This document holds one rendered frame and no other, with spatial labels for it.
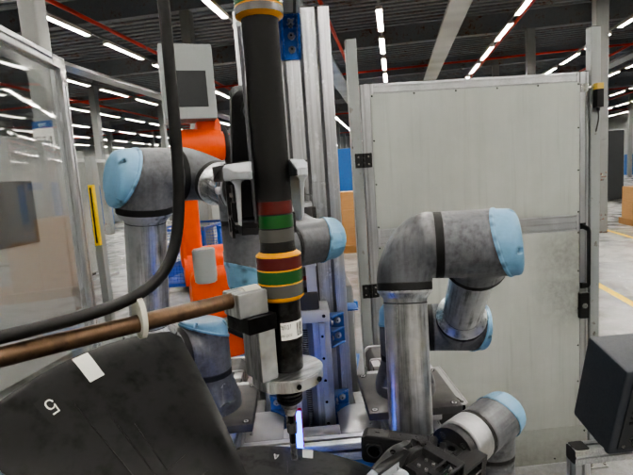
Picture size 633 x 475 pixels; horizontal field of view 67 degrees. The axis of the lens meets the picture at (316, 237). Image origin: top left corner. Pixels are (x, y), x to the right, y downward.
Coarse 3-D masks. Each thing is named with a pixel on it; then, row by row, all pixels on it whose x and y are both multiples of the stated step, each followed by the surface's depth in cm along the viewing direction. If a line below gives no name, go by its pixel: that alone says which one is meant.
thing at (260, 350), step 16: (240, 304) 41; (256, 304) 42; (240, 320) 43; (256, 320) 42; (272, 320) 43; (256, 336) 43; (272, 336) 44; (256, 352) 44; (272, 352) 44; (256, 368) 44; (272, 368) 44; (304, 368) 46; (320, 368) 46; (256, 384) 45; (272, 384) 44; (288, 384) 43; (304, 384) 44
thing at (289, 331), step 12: (276, 312) 44; (288, 312) 45; (300, 312) 46; (288, 324) 45; (300, 324) 46; (276, 336) 45; (288, 336) 45; (300, 336) 46; (276, 348) 45; (288, 348) 45; (300, 348) 46; (288, 360) 45; (300, 360) 46; (288, 372) 45; (288, 396) 46; (300, 396) 47
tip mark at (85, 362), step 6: (84, 354) 49; (78, 360) 48; (84, 360) 49; (90, 360) 49; (78, 366) 48; (84, 366) 48; (90, 366) 49; (96, 366) 49; (84, 372) 48; (90, 372) 48; (96, 372) 48; (102, 372) 49; (90, 378) 48; (96, 378) 48
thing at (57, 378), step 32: (96, 352) 50; (128, 352) 52; (160, 352) 54; (32, 384) 45; (64, 384) 46; (96, 384) 47; (128, 384) 49; (160, 384) 50; (192, 384) 52; (0, 416) 42; (32, 416) 43; (64, 416) 44; (96, 416) 45; (128, 416) 46; (160, 416) 47; (192, 416) 49; (0, 448) 40; (32, 448) 41; (64, 448) 42; (96, 448) 44; (128, 448) 44; (160, 448) 45; (192, 448) 47; (224, 448) 48
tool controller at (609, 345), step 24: (600, 336) 91; (624, 336) 91; (600, 360) 88; (624, 360) 84; (600, 384) 89; (624, 384) 83; (576, 408) 97; (600, 408) 89; (624, 408) 84; (600, 432) 90; (624, 432) 86
